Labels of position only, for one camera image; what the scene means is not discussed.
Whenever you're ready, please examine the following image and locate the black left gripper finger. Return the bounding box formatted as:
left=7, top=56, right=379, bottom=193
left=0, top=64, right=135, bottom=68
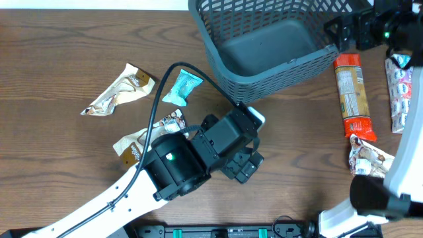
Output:
left=221, top=155, right=247, bottom=179
left=235, top=152, right=264, bottom=184

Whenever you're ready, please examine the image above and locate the multicolour tissue pack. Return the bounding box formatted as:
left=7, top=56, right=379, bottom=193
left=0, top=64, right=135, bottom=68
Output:
left=385, top=54, right=413, bottom=134

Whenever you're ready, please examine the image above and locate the orange cracker sleeve package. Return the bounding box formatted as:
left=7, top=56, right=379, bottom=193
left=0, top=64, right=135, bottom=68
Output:
left=334, top=54, right=377, bottom=141

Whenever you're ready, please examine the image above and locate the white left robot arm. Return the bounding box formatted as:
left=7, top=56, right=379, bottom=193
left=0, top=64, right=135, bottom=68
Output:
left=27, top=104, right=265, bottom=237

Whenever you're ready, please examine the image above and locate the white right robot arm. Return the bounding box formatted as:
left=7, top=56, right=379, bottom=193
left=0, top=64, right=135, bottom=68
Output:
left=302, top=0, right=422, bottom=237

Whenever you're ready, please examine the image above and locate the teal snack packet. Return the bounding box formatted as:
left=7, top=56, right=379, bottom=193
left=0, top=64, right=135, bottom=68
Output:
left=162, top=69, right=203, bottom=106

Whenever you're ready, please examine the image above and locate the beige snack pouch centre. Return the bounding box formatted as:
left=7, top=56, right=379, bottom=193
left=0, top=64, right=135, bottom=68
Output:
left=113, top=109, right=186, bottom=168

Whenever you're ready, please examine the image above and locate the beige snack pouch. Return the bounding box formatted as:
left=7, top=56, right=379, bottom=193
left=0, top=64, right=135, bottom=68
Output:
left=113, top=109, right=186, bottom=168
left=81, top=63, right=155, bottom=116
left=349, top=134, right=395, bottom=179

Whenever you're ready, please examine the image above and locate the dark grey plastic basket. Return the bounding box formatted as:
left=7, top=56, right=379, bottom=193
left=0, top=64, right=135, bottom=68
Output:
left=188, top=0, right=370, bottom=103

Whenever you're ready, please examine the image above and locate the beige snack pouch upper left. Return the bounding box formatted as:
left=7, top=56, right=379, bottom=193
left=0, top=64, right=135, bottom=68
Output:
left=81, top=63, right=155, bottom=116

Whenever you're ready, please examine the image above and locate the beige snack pouch right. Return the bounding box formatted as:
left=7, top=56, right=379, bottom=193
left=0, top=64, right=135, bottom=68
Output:
left=349, top=134, right=395, bottom=179

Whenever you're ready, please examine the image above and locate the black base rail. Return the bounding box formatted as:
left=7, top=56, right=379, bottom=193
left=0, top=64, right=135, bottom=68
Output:
left=0, top=220, right=384, bottom=238

